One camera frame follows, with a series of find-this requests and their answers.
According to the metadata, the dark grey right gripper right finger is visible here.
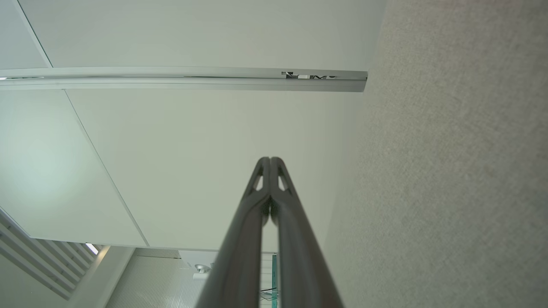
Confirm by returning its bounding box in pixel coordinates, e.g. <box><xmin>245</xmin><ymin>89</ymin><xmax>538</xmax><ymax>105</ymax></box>
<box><xmin>270</xmin><ymin>157</ymin><xmax>345</xmax><ymax>308</ymax></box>

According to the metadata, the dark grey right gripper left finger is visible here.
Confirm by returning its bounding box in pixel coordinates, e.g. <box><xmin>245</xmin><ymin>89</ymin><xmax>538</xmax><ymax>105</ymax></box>
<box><xmin>195</xmin><ymin>157</ymin><xmax>271</xmax><ymax>308</ymax></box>

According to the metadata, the aluminium wall rail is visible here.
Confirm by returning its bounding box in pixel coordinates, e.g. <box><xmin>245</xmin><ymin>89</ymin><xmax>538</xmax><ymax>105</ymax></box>
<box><xmin>0</xmin><ymin>66</ymin><xmax>369</xmax><ymax>92</ymax></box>

